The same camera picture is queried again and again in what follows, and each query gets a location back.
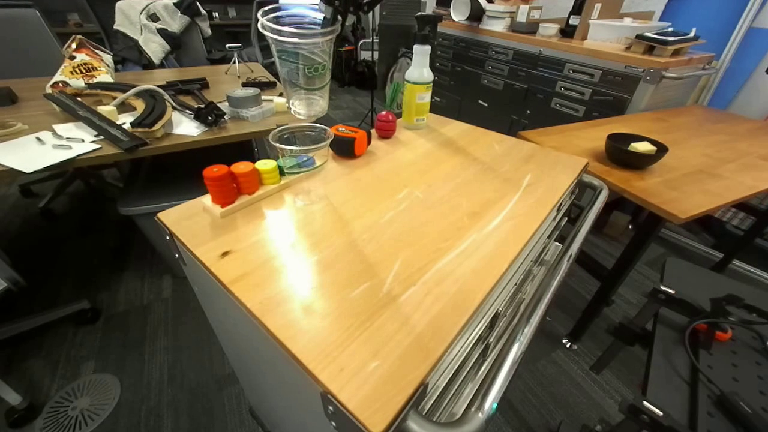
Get wooden block stack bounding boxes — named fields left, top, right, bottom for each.
left=625, top=29, right=701, bottom=60

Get orange black tape measure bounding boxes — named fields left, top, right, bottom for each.
left=326, top=124, right=375, bottom=162

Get clear glass bowl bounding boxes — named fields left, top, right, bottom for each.
left=267, top=120, right=337, bottom=178

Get yellow toy cylinder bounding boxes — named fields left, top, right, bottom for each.
left=252, top=157, right=283, bottom=187

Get white spray bottle yellow label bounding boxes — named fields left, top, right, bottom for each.
left=401, top=44, right=437, bottom=130

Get green plastic bottle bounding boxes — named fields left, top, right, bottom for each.
left=385, top=55, right=411, bottom=115

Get orange toy cylinder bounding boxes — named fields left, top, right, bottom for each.
left=228, top=160, right=264, bottom=197

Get wooden stacking toy base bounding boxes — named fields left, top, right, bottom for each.
left=199, top=163, right=319, bottom=220

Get red toy cylinder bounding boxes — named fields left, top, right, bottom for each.
left=199, top=163, right=242, bottom=209

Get grey tool cart cabinet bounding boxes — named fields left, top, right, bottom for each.
left=155, top=170, right=612, bottom=432

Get dark flat file cabinet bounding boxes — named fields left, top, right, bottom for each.
left=431, top=29, right=671, bottom=137

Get white round container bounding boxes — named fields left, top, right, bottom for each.
left=447, top=0, right=488, bottom=28

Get black handheld tool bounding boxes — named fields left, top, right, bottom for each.
left=157, top=76, right=230, bottom=130

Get black bowl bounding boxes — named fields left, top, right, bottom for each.
left=603, top=130, right=672, bottom=174

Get black white curved headband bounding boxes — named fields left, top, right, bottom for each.
left=111, top=82, right=181, bottom=134

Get dark bottle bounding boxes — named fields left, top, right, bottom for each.
left=557, top=0, right=588, bottom=41

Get white tray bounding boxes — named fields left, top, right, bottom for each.
left=585, top=17, right=671, bottom=52

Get white clothes pile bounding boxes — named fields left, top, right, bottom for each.
left=113, top=0, right=213, bottom=68

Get long black bar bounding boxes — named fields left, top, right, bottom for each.
left=43, top=92, right=151, bottom=155

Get snack chip bag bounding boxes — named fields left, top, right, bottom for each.
left=45, top=35, right=117, bottom=95

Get white paper sheets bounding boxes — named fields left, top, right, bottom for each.
left=0, top=118, right=105, bottom=176

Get grey round floor base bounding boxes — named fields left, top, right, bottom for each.
left=31, top=373, right=126, bottom=432

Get blue panel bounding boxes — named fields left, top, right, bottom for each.
left=661, top=0, right=768, bottom=113

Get grey office chair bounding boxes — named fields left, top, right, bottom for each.
left=0, top=6, right=67, bottom=82

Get grey duct tape roll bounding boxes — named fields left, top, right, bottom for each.
left=223, top=84, right=267, bottom=115

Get black desk leg frame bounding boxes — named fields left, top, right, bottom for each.
left=559, top=200, right=768, bottom=355

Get orange cable connector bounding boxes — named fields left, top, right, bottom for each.
left=690, top=320, right=738, bottom=349

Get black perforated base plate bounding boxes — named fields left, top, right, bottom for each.
left=638, top=254, right=768, bottom=432

